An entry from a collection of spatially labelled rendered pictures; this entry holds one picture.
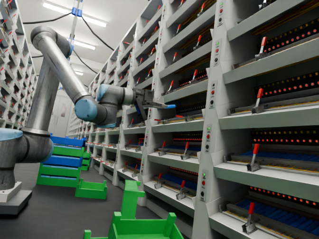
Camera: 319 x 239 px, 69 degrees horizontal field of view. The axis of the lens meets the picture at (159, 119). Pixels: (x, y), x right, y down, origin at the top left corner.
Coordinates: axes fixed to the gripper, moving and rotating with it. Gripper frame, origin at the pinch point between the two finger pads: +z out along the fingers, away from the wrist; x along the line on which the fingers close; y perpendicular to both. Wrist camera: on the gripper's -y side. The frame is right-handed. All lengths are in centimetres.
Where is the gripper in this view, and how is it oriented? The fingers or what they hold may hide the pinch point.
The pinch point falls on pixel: (164, 107)
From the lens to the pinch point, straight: 130.1
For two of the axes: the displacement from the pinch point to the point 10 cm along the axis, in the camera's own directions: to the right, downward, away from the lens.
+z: 9.0, 1.3, 4.1
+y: 0.9, -9.9, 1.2
